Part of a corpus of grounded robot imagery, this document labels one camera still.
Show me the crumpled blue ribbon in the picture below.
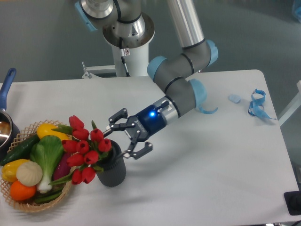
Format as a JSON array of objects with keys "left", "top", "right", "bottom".
[{"left": 248, "top": 89, "right": 276, "bottom": 120}]

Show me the green bean pods toy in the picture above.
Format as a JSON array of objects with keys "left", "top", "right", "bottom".
[{"left": 33, "top": 187, "right": 63, "bottom": 204}]

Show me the green bok choy toy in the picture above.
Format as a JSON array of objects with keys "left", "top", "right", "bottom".
[{"left": 30, "top": 135, "right": 64, "bottom": 194}]

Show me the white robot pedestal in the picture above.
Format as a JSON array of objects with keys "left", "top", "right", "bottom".
[{"left": 81, "top": 11, "right": 156, "bottom": 80}]

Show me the red tulip bouquet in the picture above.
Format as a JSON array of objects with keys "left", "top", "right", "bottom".
[{"left": 50, "top": 115, "right": 113, "bottom": 185}]

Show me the white frame at right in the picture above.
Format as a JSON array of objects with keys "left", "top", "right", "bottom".
[{"left": 278, "top": 81, "right": 301, "bottom": 127}]

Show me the small pale blue cap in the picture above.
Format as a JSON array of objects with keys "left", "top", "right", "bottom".
[{"left": 228, "top": 94, "right": 241, "bottom": 104}]

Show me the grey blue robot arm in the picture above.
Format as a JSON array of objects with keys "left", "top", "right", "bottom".
[{"left": 75, "top": 0, "right": 218, "bottom": 159}]

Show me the green cucumber toy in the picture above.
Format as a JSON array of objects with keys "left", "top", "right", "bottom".
[{"left": 0, "top": 134, "right": 40, "bottom": 166}]

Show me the yellow bell pepper toy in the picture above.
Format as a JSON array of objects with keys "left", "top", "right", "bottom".
[{"left": 1, "top": 159, "right": 30, "bottom": 182}]

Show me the black device at edge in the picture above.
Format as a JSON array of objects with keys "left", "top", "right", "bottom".
[{"left": 284, "top": 191, "right": 301, "bottom": 216}]

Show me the blue handled saucepan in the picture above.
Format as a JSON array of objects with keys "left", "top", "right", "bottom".
[{"left": 0, "top": 68, "right": 20, "bottom": 160}]

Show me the orange fruit toy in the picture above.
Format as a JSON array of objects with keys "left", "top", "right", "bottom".
[{"left": 9, "top": 180, "right": 36, "bottom": 201}]

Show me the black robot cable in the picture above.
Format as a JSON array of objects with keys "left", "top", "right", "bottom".
[{"left": 119, "top": 37, "right": 131, "bottom": 77}]

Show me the dark grey ribbed vase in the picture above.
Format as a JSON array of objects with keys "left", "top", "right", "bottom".
[{"left": 96, "top": 140, "right": 127, "bottom": 187}]

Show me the blue ribbon strip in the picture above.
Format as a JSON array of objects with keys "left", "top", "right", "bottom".
[{"left": 196, "top": 104, "right": 218, "bottom": 114}]

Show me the purple sweet potato toy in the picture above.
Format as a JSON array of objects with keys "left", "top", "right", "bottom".
[{"left": 53, "top": 153, "right": 71, "bottom": 180}]

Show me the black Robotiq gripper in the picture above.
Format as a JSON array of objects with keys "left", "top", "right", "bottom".
[{"left": 103, "top": 105, "right": 166, "bottom": 160}]

